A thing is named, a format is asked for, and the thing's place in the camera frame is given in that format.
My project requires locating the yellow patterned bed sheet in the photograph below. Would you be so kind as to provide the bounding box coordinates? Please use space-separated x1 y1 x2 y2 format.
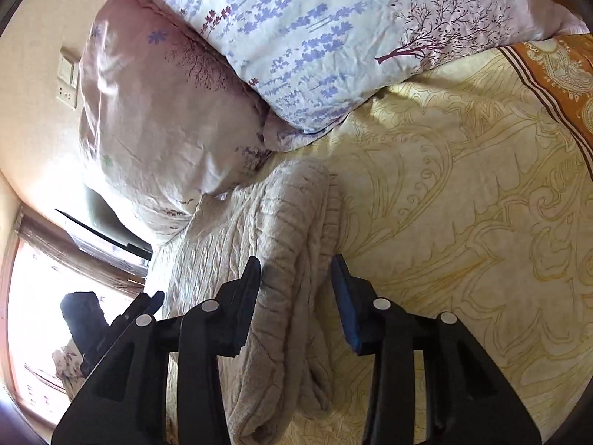
278 32 593 445

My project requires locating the white wall switch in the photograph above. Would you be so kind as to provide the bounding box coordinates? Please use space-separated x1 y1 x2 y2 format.
57 47 82 85

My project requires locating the white wall socket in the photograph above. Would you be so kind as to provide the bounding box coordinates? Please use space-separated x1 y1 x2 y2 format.
55 81 78 112

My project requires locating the beige cable knit sweater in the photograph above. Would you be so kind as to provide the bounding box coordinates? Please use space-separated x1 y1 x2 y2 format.
146 158 346 445

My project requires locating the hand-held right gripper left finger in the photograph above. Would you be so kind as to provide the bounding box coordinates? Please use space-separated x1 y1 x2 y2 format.
51 256 262 445

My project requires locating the brown curtain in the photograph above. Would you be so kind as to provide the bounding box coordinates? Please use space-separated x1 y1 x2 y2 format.
14 213 149 297

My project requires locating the pillow with blue lavender print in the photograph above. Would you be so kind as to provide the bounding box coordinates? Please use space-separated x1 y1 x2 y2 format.
106 0 584 151

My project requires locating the white pillow with purple flowers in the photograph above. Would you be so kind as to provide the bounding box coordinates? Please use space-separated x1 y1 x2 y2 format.
79 0 274 242

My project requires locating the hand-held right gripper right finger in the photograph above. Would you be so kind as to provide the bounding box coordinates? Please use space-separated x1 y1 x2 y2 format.
330 254 543 445

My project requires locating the orange patterned blanket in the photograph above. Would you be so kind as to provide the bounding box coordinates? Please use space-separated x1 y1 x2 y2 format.
498 32 593 149

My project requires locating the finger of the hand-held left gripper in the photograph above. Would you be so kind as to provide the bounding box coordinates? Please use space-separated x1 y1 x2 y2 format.
81 291 165 376

